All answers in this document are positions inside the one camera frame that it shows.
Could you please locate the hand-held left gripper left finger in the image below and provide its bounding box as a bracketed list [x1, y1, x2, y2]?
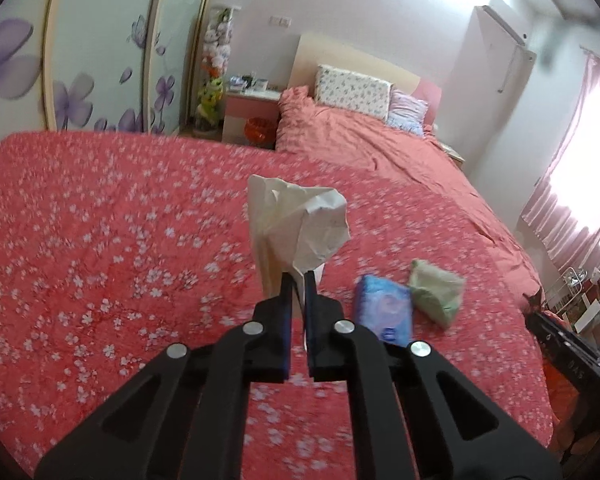
[34, 271, 293, 480]

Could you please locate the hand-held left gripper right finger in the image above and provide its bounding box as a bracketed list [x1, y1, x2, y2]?
[304, 270, 563, 480]

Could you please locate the blue tissue packet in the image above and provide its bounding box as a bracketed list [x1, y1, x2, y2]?
[354, 275, 413, 348]

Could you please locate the green tissue packet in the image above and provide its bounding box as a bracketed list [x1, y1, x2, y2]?
[408, 259, 466, 330]

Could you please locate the pink curtain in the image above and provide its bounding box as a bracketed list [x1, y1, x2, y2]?
[520, 45, 600, 281]

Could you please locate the wooden bedside table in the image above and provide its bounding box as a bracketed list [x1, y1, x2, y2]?
[432, 132, 467, 171]

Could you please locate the red floral blanket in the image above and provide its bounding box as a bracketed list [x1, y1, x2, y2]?
[0, 130, 556, 480]

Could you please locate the pink duvet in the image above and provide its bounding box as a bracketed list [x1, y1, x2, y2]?
[275, 85, 543, 311]

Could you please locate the pink and white nightstand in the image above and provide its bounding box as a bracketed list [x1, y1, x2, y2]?
[222, 87, 283, 148]

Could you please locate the pink striped pillow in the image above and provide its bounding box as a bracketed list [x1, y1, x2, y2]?
[386, 89, 429, 137]

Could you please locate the white floral pillow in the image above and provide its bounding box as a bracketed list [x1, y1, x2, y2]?
[314, 64, 395, 121]

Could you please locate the tube of plush toys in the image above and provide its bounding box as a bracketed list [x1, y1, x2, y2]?
[196, 5, 242, 133]

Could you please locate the beige and pink headboard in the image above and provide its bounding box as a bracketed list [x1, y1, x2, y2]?
[287, 32, 443, 128]

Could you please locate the wardrobe with purple flowers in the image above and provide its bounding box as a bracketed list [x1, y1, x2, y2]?
[0, 0, 218, 156]

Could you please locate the white wire rack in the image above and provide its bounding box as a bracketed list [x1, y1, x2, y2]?
[545, 267, 600, 336]

